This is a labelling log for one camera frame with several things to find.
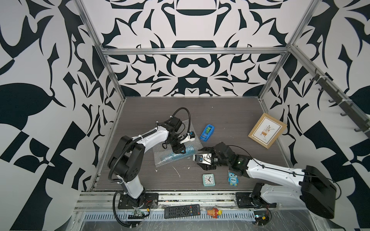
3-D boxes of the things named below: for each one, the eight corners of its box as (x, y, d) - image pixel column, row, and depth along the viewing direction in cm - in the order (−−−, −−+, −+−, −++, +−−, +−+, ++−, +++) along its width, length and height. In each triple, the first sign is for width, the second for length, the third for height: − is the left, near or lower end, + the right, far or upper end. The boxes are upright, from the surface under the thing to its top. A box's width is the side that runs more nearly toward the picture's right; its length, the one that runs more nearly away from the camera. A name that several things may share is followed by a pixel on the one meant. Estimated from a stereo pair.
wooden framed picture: (247, 136, 100) (255, 122, 88) (255, 126, 105) (264, 112, 93) (267, 149, 93) (279, 137, 81) (274, 138, 98) (287, 125, 86)
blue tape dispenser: (198, 139, 98) (199, 135, 95) (207, 127, 105) (207, 123, 101) (206, 143, 96) (207, 140, 93) (214, 131, 103) (215, 127, 99)
